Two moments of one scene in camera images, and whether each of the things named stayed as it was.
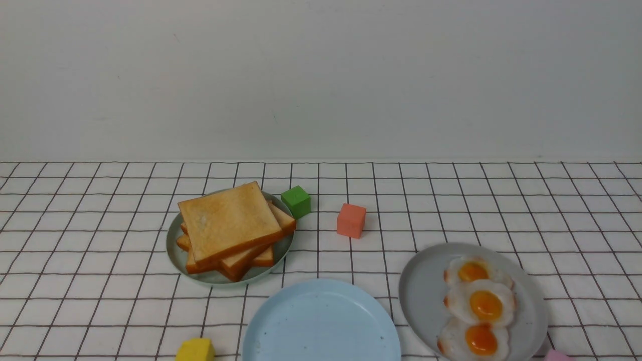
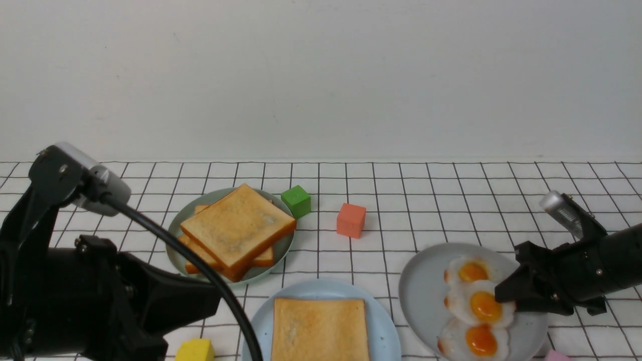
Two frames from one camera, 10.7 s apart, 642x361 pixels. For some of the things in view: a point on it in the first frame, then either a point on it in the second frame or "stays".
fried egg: [483, 303] stays
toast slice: [221, 223] → [315, 329]
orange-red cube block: [350, 220] stays
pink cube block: [555, 355] stays
